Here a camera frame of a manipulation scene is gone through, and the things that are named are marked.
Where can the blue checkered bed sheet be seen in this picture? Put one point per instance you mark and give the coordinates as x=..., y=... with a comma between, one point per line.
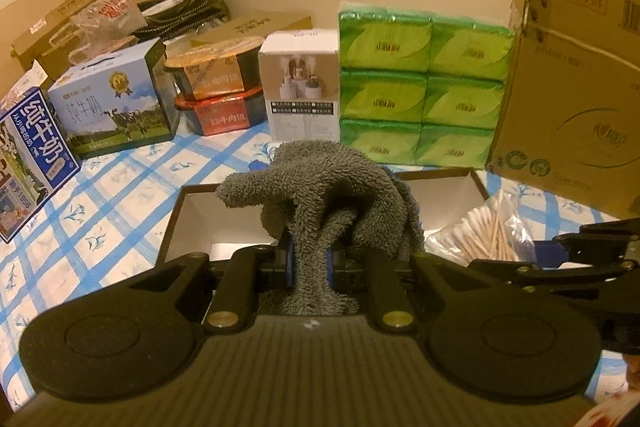
x=125, y=197

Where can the bag of cotton swabs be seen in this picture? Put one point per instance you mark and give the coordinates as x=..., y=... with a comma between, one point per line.
x=480, y=232

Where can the grey fluffy towel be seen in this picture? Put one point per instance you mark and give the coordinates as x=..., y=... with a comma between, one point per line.
x=320, y=187

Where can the clear plastic bag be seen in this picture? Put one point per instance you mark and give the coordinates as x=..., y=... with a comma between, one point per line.
x=105, y=19

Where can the gold cardboard box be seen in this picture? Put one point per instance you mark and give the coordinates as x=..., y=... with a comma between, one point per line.
x=250, y=27

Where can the brown instant noodle bowl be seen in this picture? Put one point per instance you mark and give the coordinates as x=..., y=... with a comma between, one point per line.
x=215, y=74

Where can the pack of green tissue packets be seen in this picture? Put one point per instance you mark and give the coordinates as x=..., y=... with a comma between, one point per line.
x=425, y=97

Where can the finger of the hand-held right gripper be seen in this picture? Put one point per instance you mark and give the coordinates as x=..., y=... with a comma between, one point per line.
x=500, y=269
x=550, y=254

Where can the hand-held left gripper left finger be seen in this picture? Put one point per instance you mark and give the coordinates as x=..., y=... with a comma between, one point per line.
x=289, y=257

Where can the white product box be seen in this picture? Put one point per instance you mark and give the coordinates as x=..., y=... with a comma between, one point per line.
x=300, y=92

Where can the brown cardboard box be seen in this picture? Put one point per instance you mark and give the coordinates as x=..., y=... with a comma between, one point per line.
x=170, y=232
x=45, y=37

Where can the red instant noodle bowl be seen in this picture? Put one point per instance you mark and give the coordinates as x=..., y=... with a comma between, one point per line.
x=225, y=114

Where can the light blue cow milk box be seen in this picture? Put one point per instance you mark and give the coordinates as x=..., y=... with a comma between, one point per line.
x=110, y=107

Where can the blue milk carton box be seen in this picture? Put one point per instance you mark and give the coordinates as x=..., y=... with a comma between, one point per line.
x=35, y=147

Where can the large cardboard box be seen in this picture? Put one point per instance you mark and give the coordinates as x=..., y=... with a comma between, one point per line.
x=565, y=107

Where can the flat brown cardboard box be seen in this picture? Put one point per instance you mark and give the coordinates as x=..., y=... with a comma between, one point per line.
x=45, y=37

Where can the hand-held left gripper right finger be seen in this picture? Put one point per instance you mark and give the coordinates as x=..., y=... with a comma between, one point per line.
x=329, y=267

